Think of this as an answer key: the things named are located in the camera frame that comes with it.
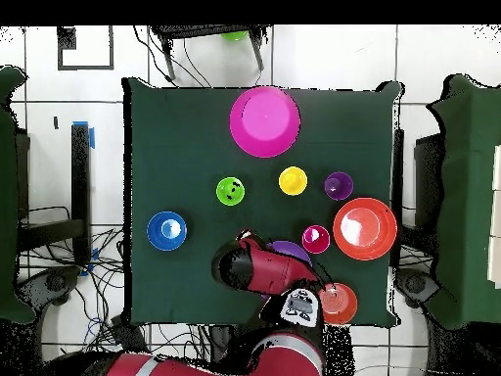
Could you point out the green cup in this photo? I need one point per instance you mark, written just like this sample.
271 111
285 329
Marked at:
230 191

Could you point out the purple bowl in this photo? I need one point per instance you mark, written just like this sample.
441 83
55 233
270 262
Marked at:
291 250

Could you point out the red cup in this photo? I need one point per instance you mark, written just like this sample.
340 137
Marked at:
315 239

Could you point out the pink bowl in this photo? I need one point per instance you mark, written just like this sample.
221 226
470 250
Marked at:
264 121

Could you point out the green bowl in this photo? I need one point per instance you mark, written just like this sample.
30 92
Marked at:
235 36

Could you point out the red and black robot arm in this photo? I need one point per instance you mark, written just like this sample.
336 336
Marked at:
270 270

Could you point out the yellow cup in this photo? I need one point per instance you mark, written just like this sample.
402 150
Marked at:
292 181

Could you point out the blue bowl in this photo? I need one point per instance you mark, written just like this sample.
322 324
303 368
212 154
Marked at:
166 231

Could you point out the purple cup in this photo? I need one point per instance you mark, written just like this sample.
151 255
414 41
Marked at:
338 186

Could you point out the large orange bowl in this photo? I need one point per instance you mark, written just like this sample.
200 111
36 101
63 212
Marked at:
364 229

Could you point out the dark green tablecloth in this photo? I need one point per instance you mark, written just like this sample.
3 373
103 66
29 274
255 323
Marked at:
156 117

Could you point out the small orange bowl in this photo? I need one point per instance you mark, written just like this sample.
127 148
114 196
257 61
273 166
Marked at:
342 303

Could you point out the blue tape strip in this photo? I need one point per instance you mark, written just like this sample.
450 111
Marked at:
92 139

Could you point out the black power brick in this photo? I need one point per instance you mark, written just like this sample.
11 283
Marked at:
129 337

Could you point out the black metal stool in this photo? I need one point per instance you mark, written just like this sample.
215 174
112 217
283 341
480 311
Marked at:
188 30

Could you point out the black cross beam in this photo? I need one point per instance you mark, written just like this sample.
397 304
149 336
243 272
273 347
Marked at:
51 234

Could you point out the green side table cloth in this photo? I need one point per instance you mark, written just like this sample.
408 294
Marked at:
469 196
8 196

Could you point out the white boxes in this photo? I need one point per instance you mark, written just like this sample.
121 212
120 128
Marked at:
495 215

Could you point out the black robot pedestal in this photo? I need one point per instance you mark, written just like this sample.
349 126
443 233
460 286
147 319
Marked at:
221 340

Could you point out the black upright post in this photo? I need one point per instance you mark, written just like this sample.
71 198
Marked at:
80 176

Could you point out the black pedestal foot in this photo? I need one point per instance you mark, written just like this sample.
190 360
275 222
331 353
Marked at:
415 284
54 282

